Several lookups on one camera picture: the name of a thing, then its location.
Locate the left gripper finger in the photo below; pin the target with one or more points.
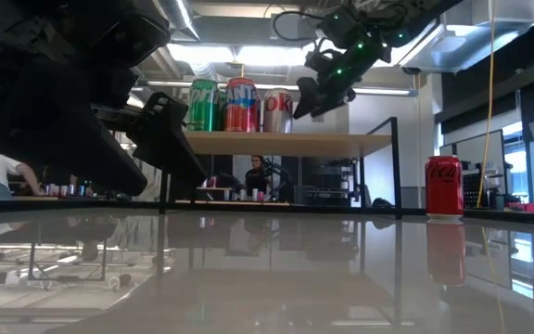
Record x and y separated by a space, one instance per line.
63 130
165 134

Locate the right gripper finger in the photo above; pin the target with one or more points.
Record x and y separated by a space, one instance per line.
336 102
306 95

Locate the silver Diet Coke can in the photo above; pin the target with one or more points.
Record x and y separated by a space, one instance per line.
277 111

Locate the green Sprite can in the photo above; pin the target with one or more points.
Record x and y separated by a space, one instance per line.
204 104

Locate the red Fanta can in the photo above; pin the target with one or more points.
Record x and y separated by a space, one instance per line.
241 106

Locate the red Coca-Cola can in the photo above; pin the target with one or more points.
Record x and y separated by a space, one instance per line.
444 185

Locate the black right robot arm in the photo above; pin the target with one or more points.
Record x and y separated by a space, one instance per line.
401 23

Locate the wooden shelf with black legs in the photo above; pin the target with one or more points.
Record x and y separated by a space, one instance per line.
285 144

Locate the ceiling light strip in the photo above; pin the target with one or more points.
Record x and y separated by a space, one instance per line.
387 91

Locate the ceiling light panel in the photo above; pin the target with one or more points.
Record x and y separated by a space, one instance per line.
211 55

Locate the wooden desk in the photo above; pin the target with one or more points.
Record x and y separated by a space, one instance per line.
230 202

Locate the glass partition panel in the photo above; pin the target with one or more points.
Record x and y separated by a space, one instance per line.
480 148

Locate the white table mat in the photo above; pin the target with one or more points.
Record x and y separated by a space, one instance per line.
267 278

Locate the silver round air duct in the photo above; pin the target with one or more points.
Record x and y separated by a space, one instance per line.
179 16

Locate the large rectangular air duct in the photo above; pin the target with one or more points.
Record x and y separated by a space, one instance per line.
471 46

